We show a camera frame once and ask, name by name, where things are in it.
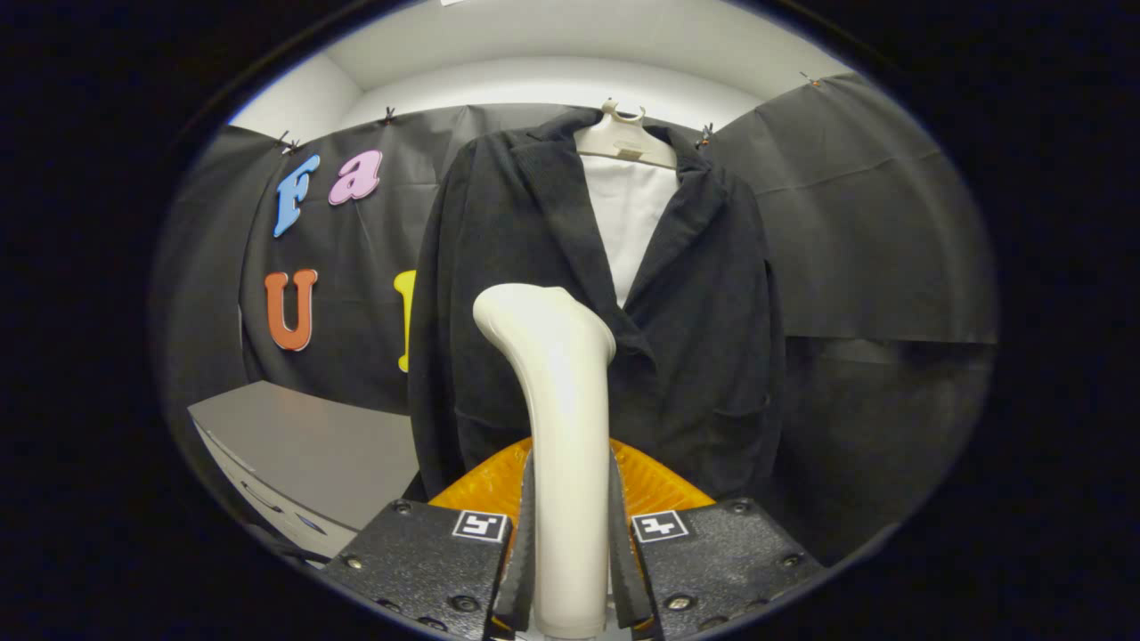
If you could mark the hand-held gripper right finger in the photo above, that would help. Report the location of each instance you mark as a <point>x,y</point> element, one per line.
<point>623,579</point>

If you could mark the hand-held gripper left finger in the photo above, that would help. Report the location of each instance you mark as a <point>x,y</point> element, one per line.
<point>521,579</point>

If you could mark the white garment steamer head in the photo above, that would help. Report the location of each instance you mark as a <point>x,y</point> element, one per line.
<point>570,445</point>

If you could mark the black button jacket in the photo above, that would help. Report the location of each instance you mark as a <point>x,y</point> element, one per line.
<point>712,356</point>

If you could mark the white shirt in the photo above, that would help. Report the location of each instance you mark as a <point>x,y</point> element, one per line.
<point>628,223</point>

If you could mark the grey cabinet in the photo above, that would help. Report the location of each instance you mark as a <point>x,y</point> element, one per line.
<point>312,445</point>

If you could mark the black backdrop cloth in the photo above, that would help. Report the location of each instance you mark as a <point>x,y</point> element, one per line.
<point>873,223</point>

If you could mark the cream plastic hanger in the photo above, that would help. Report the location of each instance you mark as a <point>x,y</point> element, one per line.
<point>623,138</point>

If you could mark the row of small cloth clips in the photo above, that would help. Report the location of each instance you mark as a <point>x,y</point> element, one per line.
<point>389,116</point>

